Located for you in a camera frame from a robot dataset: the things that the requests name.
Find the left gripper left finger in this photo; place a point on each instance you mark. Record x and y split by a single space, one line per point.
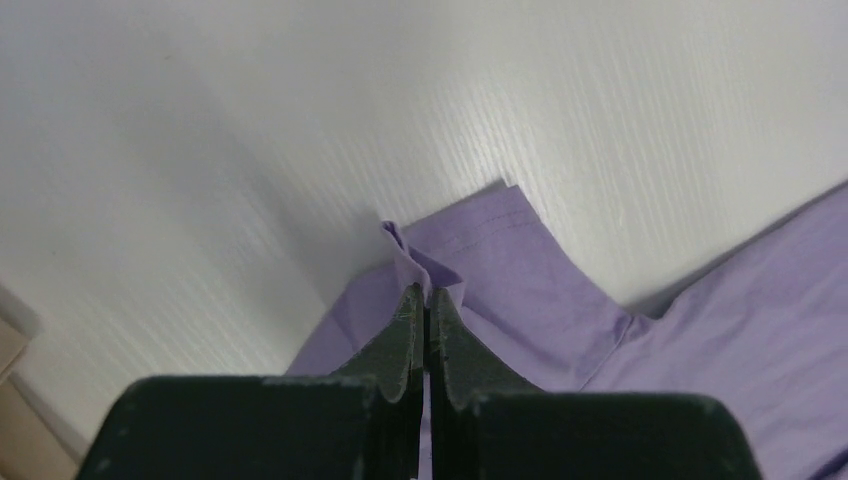
360 421

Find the purple t shirt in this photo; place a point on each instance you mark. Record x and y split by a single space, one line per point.
764 332

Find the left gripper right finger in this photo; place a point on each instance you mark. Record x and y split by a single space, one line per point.
489 422

